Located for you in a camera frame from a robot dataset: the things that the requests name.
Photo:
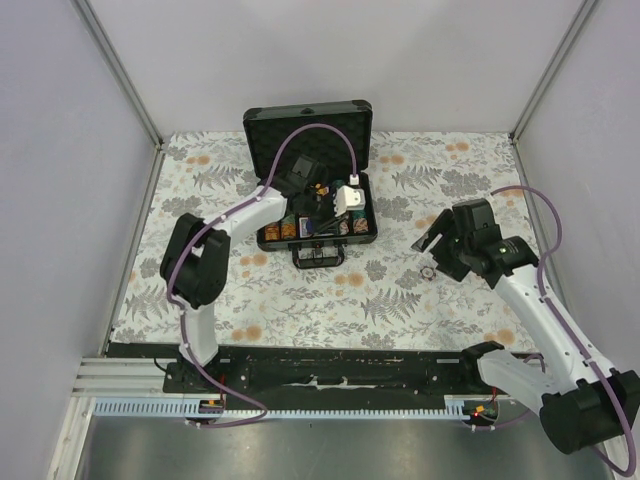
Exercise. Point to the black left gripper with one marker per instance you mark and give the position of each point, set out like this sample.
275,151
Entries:
331,222

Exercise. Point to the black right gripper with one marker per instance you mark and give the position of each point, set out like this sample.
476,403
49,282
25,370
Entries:
454,270

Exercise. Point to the yellow big blind button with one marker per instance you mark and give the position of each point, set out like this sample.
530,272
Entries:
321,190

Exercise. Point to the blue card deck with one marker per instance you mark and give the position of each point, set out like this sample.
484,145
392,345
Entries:
302,227

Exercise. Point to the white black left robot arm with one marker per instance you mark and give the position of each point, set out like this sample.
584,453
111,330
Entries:
195,263

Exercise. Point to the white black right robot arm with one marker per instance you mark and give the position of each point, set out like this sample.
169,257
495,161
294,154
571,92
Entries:
583,399

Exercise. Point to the black poker set case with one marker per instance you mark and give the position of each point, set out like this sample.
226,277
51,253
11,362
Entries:
337,134

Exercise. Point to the leftmost poker chip row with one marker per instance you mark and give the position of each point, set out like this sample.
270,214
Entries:
272,232

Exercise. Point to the floral patterned table mat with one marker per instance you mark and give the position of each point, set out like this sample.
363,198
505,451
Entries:
378,298

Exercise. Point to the rightmost poker chip row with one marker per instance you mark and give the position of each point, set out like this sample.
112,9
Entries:
359,222

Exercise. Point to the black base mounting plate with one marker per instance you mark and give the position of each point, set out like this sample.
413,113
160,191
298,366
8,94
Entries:
256,371

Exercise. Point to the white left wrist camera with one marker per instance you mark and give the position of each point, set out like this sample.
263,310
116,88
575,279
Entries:
348,198

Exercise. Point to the aluminium frame post right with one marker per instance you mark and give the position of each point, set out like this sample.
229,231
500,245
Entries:
552,69

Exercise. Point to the aluminium frame post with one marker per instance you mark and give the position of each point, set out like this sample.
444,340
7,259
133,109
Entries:
109,54
552,69

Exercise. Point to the aluminium frame post left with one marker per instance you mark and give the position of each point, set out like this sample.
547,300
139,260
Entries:
109,54

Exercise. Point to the aluminium front rail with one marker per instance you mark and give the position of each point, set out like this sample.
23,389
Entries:
116,377

